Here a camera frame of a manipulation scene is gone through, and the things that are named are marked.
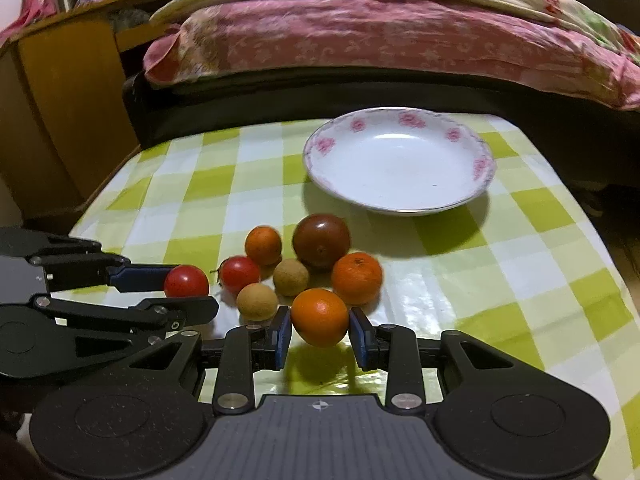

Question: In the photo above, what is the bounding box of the red cherry tomato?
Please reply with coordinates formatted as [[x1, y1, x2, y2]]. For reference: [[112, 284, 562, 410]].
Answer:
[[164, 264, 209, 298]]

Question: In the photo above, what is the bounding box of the tan longan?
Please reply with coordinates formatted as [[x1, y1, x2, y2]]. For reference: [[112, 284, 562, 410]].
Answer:
[[236, 283, 279, 322], [272, 259, 310, 297]]

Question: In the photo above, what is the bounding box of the orange mandarin front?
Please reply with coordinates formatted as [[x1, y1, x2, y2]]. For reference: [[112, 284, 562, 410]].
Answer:
[[292, 288, 349, 348]]

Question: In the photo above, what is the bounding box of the red cherry tomato stemmed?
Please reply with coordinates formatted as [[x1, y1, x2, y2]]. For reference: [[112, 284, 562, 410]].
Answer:
[[214, 256, 262, 296]]

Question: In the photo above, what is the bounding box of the small orange mandarin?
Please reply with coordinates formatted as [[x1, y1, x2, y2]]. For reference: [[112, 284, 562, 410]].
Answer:
[[244, 226, 282, 266]]

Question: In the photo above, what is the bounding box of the dark red tomato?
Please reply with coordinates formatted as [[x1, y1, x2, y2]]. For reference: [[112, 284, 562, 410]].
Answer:
[[292, 214, 352, 271]]

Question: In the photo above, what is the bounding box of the wooden cabinet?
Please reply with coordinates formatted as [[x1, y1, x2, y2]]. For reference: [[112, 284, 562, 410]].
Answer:
[[1, 0, 170, 220]]

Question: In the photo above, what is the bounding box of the green checkered tablecloth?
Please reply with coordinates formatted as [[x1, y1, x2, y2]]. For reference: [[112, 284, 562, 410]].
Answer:
[[74, 115, 639, 479]]

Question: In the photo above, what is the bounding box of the white floral plate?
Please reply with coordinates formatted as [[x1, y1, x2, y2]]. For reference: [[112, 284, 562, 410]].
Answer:
[[303, 106, 497, 217]]

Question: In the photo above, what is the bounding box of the pink floral quilt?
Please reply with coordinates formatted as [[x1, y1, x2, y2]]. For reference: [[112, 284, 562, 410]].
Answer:
[[0, 0, 640, 111]]

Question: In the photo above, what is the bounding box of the dark bed frame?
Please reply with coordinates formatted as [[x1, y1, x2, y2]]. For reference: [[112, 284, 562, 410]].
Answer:
[[122, 67, 639, 211]]

